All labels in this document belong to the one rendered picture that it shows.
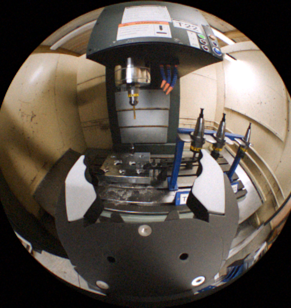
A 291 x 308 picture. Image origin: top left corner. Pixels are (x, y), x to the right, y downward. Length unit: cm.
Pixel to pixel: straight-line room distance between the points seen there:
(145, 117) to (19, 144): 126
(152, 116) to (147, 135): 20
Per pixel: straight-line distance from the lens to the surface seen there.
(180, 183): 63
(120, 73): 44
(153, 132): 98
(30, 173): 115
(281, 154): 94
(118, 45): 35
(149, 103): 91
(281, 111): 97
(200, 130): 37
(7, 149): 108
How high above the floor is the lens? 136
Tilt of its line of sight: 33 degrees down
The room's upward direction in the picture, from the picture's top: 2 degrees counter-clockwise
